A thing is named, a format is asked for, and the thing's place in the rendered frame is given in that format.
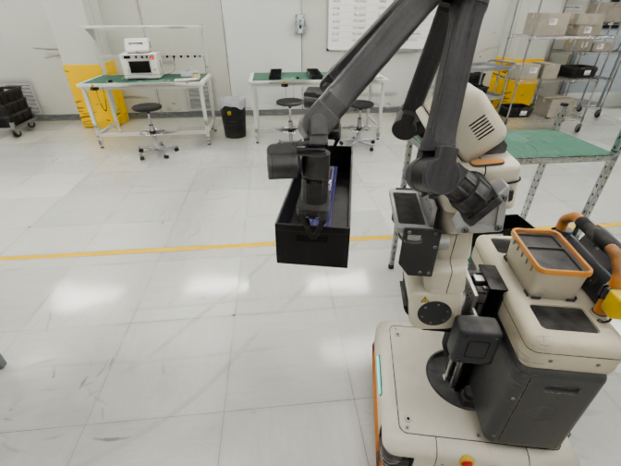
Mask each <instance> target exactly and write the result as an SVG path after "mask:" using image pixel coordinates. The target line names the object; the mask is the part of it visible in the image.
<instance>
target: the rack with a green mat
mask: <svg viewBox="0 0 621 466"><path fill-rule="evenodd" d="M568 105H569V104H568V103H561V104H560V106H559V109H558V112H557V114H556V117H555V120H554V123H553V126H552V129H534V130H508V131H507V132H506V136H505V138H504V140H505V142H506V143H507V148H506V150H507V151H508V152H509V153H510V154H511V155H512V156H513V157H514V158H515V159H516V160H517V161H518V162H519V163H520V164H521V165H535V164H538V167H537V170H536V173H535V175H534V178H533V180H532V183H531V185H530V190H529V193H528V195H527V198H526V201H525V203H524V205H523V208H522V211H521V214H520V216H521V217H522V218H523V219H524V220H526V217H527V215H528V212H529V209H530V206H531V203H532V201H533V198H534V195H535V193H536V190H537V189H538V186H539V183H540V181H541V178H542V174H543V171H544V168H545V167H546V164H559V163H582V162H605V163H604V166H603V169H602V171H601V173H600V175H599V176H598V179H597V181H596V183H595V185H594V187H593V189H592V191H591V195H590V197H589V199H588V200H587V202H586V204H585V206H584V209H583V211H582V214H583V215H584V216H586V217H588V218H590V216H591V212H592V210H593V208H594V206H595V204H596V203H597V201H598V199H599V197H600V195H601V193H602V191H603V188H604V186H605V184H606V181H607V179H608V178H609V176H610V174H611V172H612V170H613V168H614V166H615V163H616V161H617V159H618V157H619V155H620V154H621V129H620V131H619V133H618V136H617V138H616V140H615V143H614V145H613V147H612V149H611V152H609V151H607V150H605V149H603V148H601V147H598V146H596V145H593V144H591V143H588V142H586V141H583V140H580V139H578V138H576V137H573V136H571V135H568V134H566V133H564V132H562V131H559V129H560V127H561V124H562V122H563V119H564V116H565V114H566V110H567V108H568ZM413 144H414V145H415V146H416V147H417V148H418V149H419V148H420V140H419V139H418V138H417V137H416V136H414V137H413V138H412V139H410V140H407V146H406V152H405V159H404V165H403V171H402V178H401V184H400V188H406V187H407V182H406V179H405V174H406V169H407V167H408V165H409V164H410V159H411V154H412V148H413ZM526 221H527V220H526ZM527 222H528V221H527ZM528 223H529V222H528ZM529 224H530V223H529ZM581 233H582V231H581V230H580V229H579V228H578V227H577V226H575V228H574V230H573V232H572V235H573V236H574V237H575V238H576V239H577V240H578V239H579V237H580V235H581ZM397 241H398V233H397V232H396V229H395V228H394V234H393V240H392V246H391V252H390V259H389V264H388V268H389V269H394V265H395V257H396V247H397Z"/></svg>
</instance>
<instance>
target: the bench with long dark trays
mask: <svg viewBox="0 0 621 466"><path fill-rule="evenodd" d="M295 77H299V80H295ZM283 81H285V82H286V83H283ZM321 81H322V80H312V79H311V78H310V77H309V74H308V73H307V72H282V75H281V79H280V80H269V72H257V73H250V78H249V84H250V86H251V93H252V104H253V115H254V127H255V130H254V131H255V137H256V141H257V142H256V143H259V142H258V140H259V133H258V132H280V131H279V129H259V127H260V120H259V107H258V95H257V87H281V84H288V87H292V86H320V83H321ZM388 81H389V79H388V78H386V77H384V76H383V75H381V74H380V78H374V79H373V80H372V82H371V83H370V84H369V93H368V101H370V100H371V87H372V85H382V88H381V97H380V106H379V116H378V123H377V122H376V121H375V120H374V119H373V118H372V117H371V116H370V108H367V116H366V125H367V126H368V125H369V120H370V121H371V122H372V123H373V124H374V125H375V126H368V127H370V128H371V129H377V134H376V137H377V138H376V140H379V137H380V131H381V123H382V113H383V105H384V88H385V83H386V82H388Z"/></svg>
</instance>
